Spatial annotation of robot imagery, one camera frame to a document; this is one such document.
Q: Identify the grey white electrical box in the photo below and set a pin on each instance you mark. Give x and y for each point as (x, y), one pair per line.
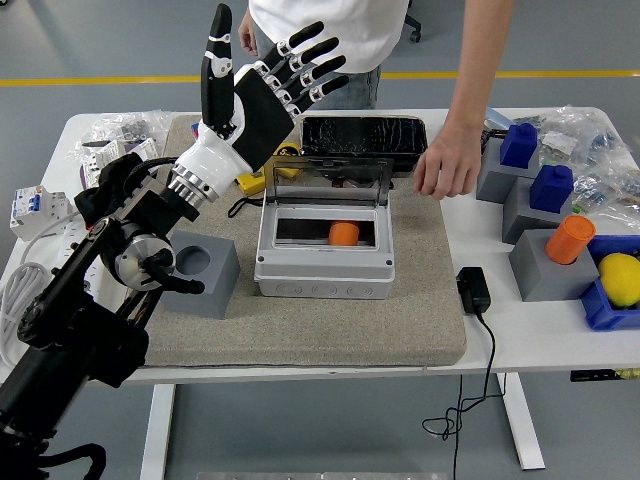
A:
(325, 285)

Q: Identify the orange cylinder battery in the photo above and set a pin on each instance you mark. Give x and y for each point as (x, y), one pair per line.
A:
(344, 234)
(570, 240)

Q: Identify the black plastic tray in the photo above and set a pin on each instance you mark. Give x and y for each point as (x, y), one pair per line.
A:
(365, 137)

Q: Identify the clear bag of parts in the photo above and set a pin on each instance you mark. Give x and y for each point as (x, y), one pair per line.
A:
(575, 130)
(605, 192)

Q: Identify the person's left hand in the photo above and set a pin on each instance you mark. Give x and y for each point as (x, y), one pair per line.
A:
(450, 167)

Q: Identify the yellow tape measure 5m label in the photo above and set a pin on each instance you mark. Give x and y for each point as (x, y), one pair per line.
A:
(289, 150)

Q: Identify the white power strip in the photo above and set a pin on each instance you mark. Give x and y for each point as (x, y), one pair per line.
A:
(70, 237)

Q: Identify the grey block holder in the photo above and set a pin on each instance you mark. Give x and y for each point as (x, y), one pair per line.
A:
(495, 181)
(520, 222)
(540, 281)

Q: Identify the smoky transparent box lid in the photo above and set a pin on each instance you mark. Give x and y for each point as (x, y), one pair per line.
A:
(325, 192)

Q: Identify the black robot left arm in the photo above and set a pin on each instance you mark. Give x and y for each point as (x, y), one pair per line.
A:
(60, 320)

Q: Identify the person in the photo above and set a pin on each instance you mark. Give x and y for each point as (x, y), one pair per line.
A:
(370, 30)

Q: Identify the blue plastic block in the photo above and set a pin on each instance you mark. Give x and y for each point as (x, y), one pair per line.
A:
(550, 190)
(519, 147)

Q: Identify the person's right hand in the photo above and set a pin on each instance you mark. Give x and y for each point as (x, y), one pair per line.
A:
(247, 32)

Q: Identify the white purple package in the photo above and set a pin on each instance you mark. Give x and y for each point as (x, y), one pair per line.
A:
(145, 150)

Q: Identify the light blue dish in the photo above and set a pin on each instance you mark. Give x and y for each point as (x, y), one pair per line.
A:
(501, 120)

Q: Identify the white circuit breaker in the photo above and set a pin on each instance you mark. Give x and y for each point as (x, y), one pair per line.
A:
(32, 207)

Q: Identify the person's left forearm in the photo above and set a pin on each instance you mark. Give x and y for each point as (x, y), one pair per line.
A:
(475, 65)

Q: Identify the grey block with round hole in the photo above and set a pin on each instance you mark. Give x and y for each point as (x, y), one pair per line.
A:
(215, 292)

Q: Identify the blue storage bin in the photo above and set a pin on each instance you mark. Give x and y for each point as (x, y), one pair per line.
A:
(605, 316)

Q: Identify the grey-brown mat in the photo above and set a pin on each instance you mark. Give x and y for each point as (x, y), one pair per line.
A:
(325, 335)

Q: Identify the white table leg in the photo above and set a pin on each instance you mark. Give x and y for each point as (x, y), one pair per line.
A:
(157, 430)
(522, 425)

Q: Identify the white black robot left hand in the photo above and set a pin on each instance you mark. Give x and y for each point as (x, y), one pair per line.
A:
(260, 115)

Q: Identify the black table control panel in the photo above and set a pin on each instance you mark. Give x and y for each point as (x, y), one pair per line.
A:
(590, 376)

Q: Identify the yellow lemon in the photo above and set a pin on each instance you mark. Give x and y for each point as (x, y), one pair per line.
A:
(621, 280)

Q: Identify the clear bag of screws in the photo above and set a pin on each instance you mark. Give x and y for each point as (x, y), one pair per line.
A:
(120, 125)

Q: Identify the black power adapter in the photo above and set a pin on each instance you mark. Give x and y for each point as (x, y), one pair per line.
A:
(474, 290)

